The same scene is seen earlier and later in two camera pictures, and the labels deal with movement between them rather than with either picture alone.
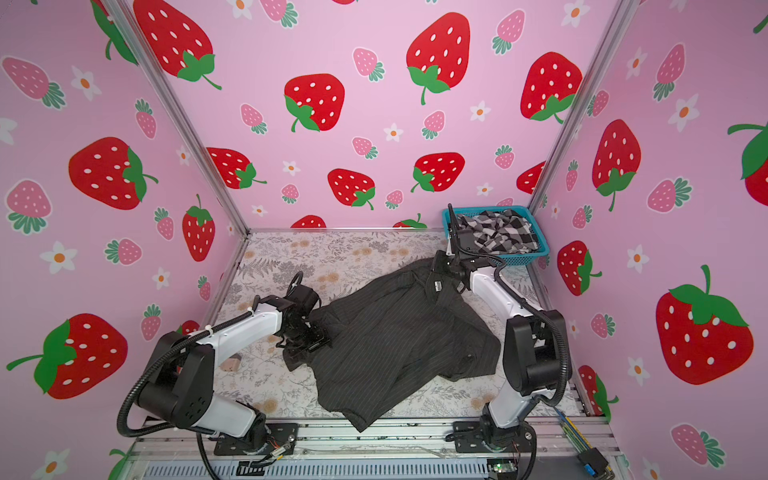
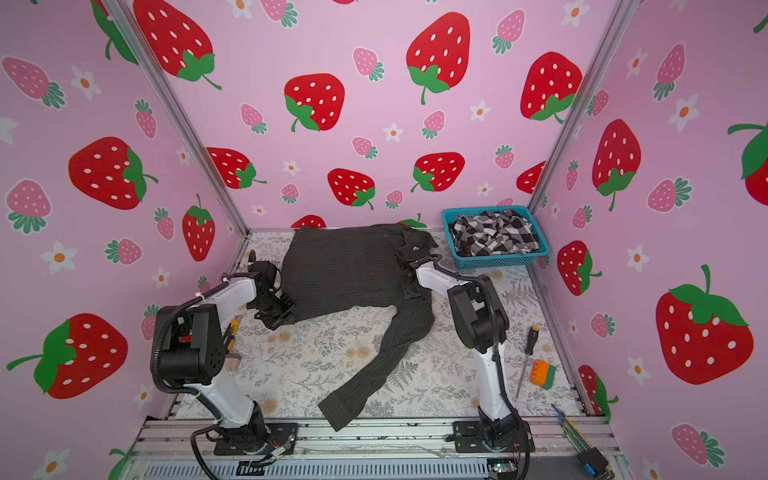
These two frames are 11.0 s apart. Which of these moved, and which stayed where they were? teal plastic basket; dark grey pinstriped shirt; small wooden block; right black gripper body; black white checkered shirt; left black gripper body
Moved: right black gripper body; dark grey pinstriped shirt; left black gripper body
Stayed: teal plastic basket; small wooden block; black white checkered shirt
